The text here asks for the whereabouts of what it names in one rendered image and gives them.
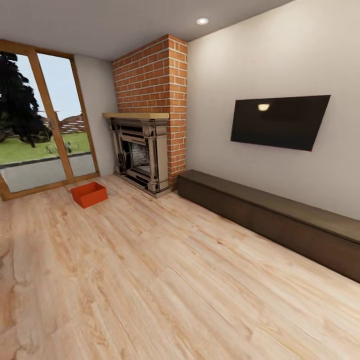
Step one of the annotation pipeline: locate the storage box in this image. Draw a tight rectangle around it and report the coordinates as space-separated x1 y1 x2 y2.
70 182 108 209

